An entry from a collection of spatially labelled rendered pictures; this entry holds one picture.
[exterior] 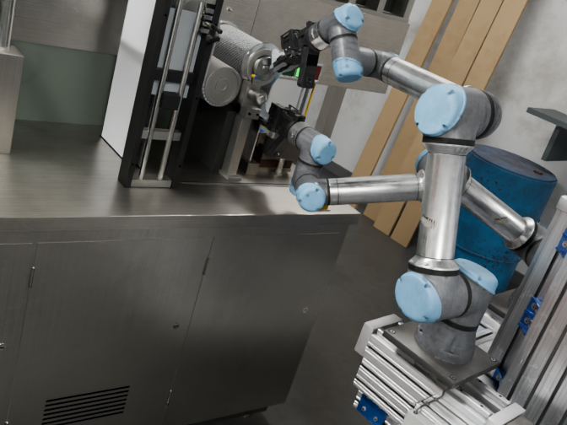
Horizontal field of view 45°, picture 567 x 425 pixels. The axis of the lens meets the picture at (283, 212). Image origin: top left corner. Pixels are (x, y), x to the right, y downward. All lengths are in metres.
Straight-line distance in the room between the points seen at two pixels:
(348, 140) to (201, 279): 3.60
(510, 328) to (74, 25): 1.50
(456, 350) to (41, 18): 1.46
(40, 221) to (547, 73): 3.59
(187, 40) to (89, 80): 0.51
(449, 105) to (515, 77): 3.23
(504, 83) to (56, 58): 3.24
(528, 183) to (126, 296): 2.67
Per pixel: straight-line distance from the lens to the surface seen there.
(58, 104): 2.25
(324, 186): 1.85
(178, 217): 1.80
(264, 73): 2.10
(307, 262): 2.20
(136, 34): 2.05
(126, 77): 2.08
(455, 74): 4.58
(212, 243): 1.94
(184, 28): 1.83
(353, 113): 5.44
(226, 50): 2.17
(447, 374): 1.69
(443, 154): 1.55
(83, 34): 2.20
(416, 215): 4.55
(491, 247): 4.13
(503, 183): 4.01
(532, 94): 4.67
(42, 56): 2.18
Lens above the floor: 1.64
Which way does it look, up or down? 22 degrees down
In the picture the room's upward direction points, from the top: 18 degrees clockwise
